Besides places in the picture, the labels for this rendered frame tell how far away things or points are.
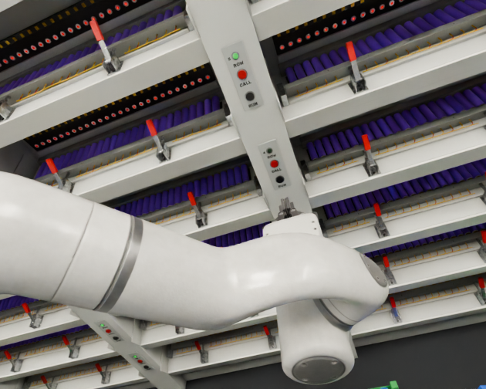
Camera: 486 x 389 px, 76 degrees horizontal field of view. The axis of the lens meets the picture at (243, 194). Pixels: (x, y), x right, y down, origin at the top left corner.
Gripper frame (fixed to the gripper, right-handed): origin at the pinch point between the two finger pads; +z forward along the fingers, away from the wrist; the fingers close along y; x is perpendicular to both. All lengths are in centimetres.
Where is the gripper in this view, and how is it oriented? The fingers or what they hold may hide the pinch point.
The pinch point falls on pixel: (287, 208)
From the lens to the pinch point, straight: 62.6
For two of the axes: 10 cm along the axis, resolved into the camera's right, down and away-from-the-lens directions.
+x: -3.4, -7.9, -5.2
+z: 0.0, -5.5, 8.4
